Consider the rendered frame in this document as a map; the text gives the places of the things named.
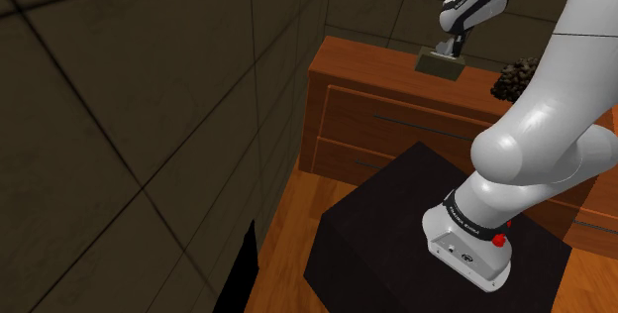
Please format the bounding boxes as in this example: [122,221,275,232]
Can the olive tissue box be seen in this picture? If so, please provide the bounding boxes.
[414,46,467,82]

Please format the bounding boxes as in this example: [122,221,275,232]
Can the dark brown pine cone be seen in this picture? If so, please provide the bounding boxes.
[490,56,542,104]

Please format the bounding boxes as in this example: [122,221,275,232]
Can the brown wooden chest of drawers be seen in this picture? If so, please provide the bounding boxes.
[297,35,618,261]

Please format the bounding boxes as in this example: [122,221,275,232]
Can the black robot stand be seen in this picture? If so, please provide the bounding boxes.
[302,141,573,313]

